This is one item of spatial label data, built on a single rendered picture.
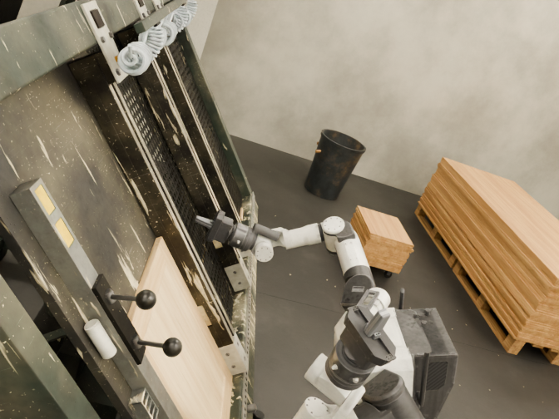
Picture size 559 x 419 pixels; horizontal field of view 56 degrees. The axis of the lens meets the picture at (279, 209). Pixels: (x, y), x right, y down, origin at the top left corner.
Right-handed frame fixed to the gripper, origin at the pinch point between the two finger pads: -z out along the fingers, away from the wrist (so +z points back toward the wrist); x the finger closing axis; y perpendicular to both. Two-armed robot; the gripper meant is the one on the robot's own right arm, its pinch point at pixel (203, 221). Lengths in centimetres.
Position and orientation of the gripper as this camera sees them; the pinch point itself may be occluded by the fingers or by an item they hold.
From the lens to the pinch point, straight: 185.7
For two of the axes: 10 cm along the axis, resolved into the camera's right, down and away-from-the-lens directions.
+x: 4.4, -8.1, -3.9
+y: 0.3, 4.5, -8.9
